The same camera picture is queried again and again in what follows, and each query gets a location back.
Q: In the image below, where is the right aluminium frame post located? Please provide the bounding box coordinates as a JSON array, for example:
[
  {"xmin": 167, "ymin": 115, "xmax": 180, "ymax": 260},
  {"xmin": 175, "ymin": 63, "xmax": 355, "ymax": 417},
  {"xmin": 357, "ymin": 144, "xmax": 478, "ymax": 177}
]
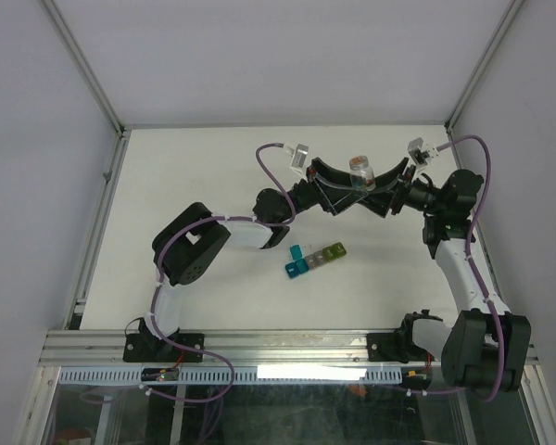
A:
[{"xmin": 444, "ymin": 0, "xmax": 526, "ymax": 133}]

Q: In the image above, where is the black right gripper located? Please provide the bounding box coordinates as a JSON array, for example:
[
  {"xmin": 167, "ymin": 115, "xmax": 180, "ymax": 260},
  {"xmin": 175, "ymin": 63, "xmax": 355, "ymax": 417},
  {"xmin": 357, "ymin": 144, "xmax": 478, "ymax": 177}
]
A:
[{"xmin": 360, "ymin": 158, "xmax": 445, "ymax": 218}]

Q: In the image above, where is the left aluminium frame post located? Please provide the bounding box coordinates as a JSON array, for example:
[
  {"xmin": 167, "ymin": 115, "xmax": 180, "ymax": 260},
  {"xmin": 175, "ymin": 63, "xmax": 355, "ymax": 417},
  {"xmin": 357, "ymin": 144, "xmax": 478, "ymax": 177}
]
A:
[{"xmin": 38, "ymin": 0, "xmax": 125, "ymax": 136}]

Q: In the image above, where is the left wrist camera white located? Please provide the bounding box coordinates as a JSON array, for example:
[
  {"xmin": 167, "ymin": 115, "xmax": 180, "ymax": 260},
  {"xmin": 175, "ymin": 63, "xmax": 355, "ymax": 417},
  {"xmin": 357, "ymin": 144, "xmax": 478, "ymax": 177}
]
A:
[{"xmin": 283, "ymin": 143, "xmax": 310, "ymax": 177}]

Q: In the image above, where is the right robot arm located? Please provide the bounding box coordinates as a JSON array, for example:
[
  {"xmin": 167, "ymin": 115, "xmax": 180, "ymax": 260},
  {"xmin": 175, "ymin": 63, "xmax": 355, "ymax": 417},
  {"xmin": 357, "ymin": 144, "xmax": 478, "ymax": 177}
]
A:
[{"xmin": 349, "ymin": 156, "xmax": 531, "ymax": 400}]

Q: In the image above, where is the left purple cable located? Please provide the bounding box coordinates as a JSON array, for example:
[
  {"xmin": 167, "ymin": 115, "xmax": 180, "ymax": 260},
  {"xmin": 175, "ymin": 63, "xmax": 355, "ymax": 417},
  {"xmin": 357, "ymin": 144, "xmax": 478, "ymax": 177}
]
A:
[{"xmin": 141, "ymin": 142, "xmax": 297, "ymax": 400}]

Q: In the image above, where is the clear pill bottle with capsules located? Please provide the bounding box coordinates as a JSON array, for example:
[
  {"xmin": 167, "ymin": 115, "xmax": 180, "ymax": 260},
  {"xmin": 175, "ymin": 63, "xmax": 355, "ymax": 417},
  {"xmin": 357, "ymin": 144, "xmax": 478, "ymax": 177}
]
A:
[{"xmin": 348, "ymin": 155, "xmax": 375, "ymax": 191}]

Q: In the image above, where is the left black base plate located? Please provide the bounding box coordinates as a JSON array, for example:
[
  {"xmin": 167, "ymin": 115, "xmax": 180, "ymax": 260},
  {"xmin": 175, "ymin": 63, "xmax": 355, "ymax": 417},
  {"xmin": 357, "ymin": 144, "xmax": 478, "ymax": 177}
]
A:
[{"xmin": 122, "ymin": 318, "xmax": 205, "ymax": 364}]

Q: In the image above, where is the purple cable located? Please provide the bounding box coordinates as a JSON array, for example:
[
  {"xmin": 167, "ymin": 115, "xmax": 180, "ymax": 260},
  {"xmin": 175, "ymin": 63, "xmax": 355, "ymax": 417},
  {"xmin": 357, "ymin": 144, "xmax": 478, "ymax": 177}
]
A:
[
  {"xmin": 141, "ymin": 142, "xmax": 297, "ymax": 400},
  {"xmin": 433, "ymin": 134, "xmax": 509, "ymax": 402}
]

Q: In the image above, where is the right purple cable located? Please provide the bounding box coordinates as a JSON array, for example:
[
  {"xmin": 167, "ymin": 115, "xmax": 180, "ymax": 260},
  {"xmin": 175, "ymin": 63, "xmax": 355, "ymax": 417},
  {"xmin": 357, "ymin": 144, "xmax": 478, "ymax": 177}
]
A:
[{"xmin": 433, "ymin": 134, "xmax": 509, "ymax": 402}]

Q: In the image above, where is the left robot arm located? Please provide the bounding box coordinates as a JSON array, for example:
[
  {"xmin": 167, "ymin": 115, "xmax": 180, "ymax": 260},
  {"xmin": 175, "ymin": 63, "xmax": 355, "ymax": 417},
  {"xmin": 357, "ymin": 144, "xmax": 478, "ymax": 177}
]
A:
[{"xmin": 143, "ymin": 157, "xmax": 376, "ymax": 361}]

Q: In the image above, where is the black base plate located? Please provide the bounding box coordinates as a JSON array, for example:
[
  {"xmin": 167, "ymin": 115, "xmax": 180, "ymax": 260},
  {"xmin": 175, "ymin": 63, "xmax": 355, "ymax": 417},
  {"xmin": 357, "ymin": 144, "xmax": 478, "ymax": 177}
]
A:
[
  {"xmin": 122, "ymin": 318, "xmax": 205, "ymax": 364},
  {"xmin": 366, "ymin": 330, "xmax": 441, "ymax": 363}
]

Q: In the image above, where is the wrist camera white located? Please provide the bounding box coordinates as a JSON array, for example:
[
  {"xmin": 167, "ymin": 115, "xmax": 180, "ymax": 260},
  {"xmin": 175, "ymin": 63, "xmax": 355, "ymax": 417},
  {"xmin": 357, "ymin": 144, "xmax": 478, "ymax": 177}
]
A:
[
  {"xmin": 283, "ymin": 143, "xmax": 310, "ymax": 177},
  {"xmin": 407, "ymin": 137, "xmax": 439, "ymax": 168}
]

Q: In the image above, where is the grey slotted cable duct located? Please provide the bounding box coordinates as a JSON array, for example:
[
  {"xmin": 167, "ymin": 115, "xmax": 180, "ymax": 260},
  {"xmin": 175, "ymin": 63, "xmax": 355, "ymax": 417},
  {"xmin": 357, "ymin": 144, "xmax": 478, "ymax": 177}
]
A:
[{"xmin": 59, "ymin": 364, "xmax": 402, "ymax": 387}]

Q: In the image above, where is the multicolour weekly pill organizer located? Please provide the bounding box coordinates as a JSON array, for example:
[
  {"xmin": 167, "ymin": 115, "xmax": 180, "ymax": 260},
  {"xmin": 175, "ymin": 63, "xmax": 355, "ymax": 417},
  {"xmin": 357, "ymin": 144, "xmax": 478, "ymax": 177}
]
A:
[{"xmin": 284, "ymin": 242, "xmax": 348, "ymax": 279}]

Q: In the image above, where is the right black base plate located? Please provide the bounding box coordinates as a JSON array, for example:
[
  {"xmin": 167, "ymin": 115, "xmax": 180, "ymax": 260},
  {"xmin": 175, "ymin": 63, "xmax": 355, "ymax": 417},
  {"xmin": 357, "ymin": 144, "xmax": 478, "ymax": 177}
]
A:
[{"xmin": 366, "ymin": 330, "xmax": 441, "ymax": 363}]

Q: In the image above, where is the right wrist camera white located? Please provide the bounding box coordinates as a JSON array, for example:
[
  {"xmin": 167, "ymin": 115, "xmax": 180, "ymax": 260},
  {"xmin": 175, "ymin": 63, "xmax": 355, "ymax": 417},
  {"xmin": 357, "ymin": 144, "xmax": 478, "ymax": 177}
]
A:
[{"xmin": 407, "ymin": 137, "xmax": 439, "ymax": 168}]

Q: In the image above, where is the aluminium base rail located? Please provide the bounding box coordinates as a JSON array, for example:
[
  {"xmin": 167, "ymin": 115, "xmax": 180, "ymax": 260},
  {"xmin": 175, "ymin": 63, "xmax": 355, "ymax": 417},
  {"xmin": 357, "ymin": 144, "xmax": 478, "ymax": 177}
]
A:
[{"xmin": 39, "ymin": 327, "xmax": 538, "ymax": 367}]

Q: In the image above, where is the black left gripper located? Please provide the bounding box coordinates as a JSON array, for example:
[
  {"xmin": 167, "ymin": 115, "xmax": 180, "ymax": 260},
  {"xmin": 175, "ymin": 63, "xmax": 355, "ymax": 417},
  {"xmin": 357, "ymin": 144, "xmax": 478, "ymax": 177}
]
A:
[{"xmin": 280, "ymin": 159, "xmax": 369, "ymax": 223}]

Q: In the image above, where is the aluminium frame post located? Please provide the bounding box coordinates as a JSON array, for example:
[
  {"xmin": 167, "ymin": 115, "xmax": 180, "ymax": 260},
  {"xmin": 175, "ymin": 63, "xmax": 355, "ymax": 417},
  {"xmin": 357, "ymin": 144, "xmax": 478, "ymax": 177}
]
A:
[
  {"xmin": 38, "ymin": 0, "xmax": 125, "ymax": 136},
  {"xmin": 444, "ymin": 0, "xmax": 526, "ymax": 133}
]

